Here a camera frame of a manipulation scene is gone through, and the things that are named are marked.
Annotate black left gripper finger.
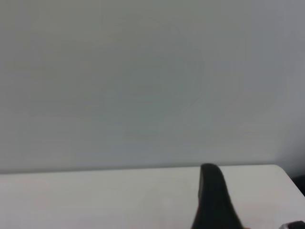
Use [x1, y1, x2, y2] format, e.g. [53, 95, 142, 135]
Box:
[192, 163, 246, 229]

